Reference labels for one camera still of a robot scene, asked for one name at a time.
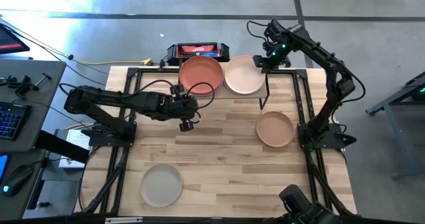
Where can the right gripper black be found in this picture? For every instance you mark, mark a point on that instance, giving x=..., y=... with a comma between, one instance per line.
x=278, y=59

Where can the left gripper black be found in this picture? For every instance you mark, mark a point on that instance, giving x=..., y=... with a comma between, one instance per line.
x=181, y=107

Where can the pale peach plate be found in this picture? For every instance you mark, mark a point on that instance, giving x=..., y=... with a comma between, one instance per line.
x=244, y=74

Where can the pink-red plate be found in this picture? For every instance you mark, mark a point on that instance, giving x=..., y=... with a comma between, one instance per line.
x=201, y=74

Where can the terracotta plate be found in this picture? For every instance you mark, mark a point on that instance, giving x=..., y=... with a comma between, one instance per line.
x=275, y=129

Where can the light grey plate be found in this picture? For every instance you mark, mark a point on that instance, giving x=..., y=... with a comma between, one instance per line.
x=161, y=185

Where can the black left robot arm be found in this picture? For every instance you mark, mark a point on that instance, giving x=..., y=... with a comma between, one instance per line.
x=133, y=102

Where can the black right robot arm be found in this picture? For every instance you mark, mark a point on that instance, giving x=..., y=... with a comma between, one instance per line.
x=318, y=51

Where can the wooden shelf with black legs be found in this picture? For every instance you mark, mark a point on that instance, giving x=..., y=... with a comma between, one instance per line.
x=222, y=96

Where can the red and black tool case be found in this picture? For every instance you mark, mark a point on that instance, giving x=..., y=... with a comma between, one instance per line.
x=199, y=50

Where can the white paper sheet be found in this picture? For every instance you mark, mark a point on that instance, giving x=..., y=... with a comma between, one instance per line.
x=74, y=139

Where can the grey metal stand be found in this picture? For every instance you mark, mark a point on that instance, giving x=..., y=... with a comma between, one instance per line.
x=382, y=107

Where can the black diagonal beam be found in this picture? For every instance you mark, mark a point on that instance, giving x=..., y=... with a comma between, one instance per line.
x=59, y=147

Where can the grey side desk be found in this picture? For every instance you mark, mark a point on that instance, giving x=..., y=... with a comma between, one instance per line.
x=54, y=69

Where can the black clamp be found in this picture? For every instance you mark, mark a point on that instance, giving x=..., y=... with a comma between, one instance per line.
x=20, y=84

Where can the black backlit keyboard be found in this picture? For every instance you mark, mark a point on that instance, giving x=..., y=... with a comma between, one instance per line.
x=11, y=121

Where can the black computer mouse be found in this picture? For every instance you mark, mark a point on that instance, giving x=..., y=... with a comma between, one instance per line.
x=16, y=180

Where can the desk monitor with red screen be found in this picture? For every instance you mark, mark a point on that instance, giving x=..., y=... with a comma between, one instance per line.
x=10, y=39

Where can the blue-lit phone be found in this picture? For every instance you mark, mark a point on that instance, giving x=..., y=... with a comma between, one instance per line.
x=2, y=167

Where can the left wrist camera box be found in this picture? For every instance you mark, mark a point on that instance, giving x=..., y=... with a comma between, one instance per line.
x=186, y=125

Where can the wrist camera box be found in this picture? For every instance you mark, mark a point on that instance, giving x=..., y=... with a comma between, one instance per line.
x=273, y=29
x=186, y=125

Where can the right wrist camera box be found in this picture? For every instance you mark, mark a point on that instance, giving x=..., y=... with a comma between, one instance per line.
x=273, y=29

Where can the black aluminium table frame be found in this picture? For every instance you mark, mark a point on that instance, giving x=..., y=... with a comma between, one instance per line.
x=299, y=114

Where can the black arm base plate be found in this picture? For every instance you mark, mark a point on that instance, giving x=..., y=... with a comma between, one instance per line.
x=131, y=141
x=303, y=142

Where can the black front rail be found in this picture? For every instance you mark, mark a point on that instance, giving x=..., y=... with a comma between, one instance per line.
x=212, y=221

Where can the silver rail bracket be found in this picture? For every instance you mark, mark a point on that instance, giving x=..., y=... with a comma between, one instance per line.
x=123, y=220

